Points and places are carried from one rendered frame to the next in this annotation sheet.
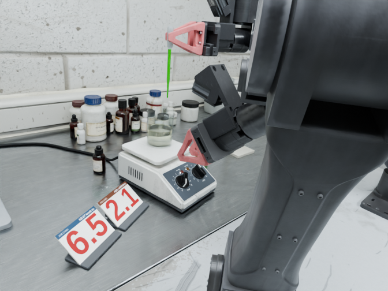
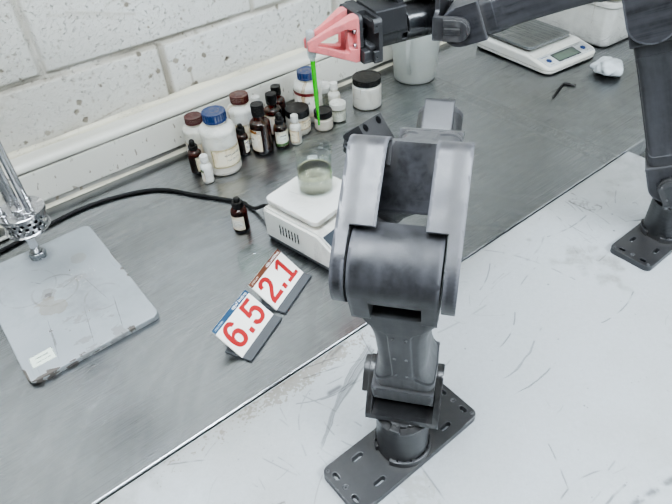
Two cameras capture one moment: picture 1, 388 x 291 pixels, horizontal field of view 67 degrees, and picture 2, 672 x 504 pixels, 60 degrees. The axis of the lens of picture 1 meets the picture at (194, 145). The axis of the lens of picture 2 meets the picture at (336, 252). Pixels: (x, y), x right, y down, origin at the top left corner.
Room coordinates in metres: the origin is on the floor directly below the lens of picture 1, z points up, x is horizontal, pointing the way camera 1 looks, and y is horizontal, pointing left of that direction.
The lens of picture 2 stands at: (-0.17, -0.07, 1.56)
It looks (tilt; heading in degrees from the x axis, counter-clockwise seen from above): 41 degrees down; 9
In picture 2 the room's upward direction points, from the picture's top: 4 degrees counter-clockwise
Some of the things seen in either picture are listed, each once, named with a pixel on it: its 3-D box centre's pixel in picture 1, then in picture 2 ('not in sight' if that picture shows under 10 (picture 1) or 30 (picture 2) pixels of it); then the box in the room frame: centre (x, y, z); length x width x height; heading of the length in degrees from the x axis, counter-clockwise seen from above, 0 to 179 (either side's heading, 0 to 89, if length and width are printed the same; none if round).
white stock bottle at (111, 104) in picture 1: (111, 111); (242, 117); (0.94, 0.29, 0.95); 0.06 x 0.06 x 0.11
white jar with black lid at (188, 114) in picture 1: (189, 110); (366, 90); (1.10, 0.03, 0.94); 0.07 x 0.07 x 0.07
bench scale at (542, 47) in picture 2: not in sight; (534, 43); (1.40, -0.39, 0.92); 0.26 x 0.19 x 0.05; 41
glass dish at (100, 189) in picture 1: (105, 189); (254, 259); (0.53, 0.18, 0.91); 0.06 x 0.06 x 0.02
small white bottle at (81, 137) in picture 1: (81, 133); (206, 168); (0.77, 0.33, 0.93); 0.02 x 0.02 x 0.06
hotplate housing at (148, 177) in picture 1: (164, 168); (326, 221); (0.60, 0.06, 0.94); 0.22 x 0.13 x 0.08; 55
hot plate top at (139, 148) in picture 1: (157, 148); (313, 195); (0.62, 0.08, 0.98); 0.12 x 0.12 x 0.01; 55
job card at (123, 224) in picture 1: (124, 204); (280, 280); (0.47, 0.12, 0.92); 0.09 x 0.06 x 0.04; 161
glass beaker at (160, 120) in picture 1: (160, 129); (315, 169); (0.63, 0.08, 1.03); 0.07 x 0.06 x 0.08; 57
